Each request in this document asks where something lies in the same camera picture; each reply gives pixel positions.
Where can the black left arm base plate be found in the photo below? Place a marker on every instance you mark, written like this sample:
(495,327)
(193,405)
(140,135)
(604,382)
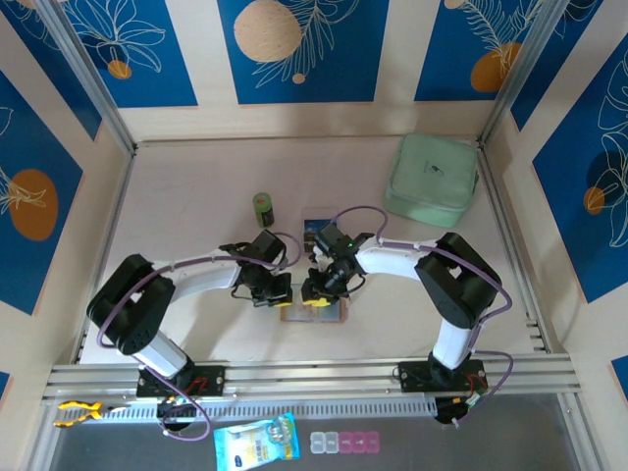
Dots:
(211,380)

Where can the aluminium corner post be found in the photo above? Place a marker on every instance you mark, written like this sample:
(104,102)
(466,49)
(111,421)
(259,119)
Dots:
(520,73)
(89,73)

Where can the tan leather card holder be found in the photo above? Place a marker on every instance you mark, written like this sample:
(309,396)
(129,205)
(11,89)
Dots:
(338,314)

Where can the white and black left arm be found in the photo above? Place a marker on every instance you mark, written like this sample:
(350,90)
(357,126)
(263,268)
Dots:
(206,279)

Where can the aluminium front rail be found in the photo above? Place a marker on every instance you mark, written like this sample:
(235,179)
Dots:
(314,375)

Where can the green cylindrical bottle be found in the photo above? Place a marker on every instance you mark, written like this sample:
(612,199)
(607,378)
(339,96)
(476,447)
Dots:
(263,211)

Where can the black connector board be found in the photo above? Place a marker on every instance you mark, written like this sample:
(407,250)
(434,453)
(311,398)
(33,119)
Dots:
(172,404)
(456,407)

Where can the aluminium side rail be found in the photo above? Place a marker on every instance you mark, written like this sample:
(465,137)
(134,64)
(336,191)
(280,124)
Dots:
(105,245)
(515,245)

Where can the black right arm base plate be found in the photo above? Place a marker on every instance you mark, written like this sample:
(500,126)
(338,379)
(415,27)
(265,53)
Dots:
(414,377)

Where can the white and pink pill organizer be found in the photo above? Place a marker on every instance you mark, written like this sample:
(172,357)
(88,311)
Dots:
(343,441)

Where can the white card with pink print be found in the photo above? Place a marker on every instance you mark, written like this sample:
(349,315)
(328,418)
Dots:
(306,312)

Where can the mint green zip pouch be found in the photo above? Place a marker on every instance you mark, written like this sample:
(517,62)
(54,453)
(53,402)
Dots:
(432,179)

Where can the blue and white snack packet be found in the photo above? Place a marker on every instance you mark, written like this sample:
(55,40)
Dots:
(255,441)

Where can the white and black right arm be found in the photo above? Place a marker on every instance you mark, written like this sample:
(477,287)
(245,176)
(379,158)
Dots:
(392,255)

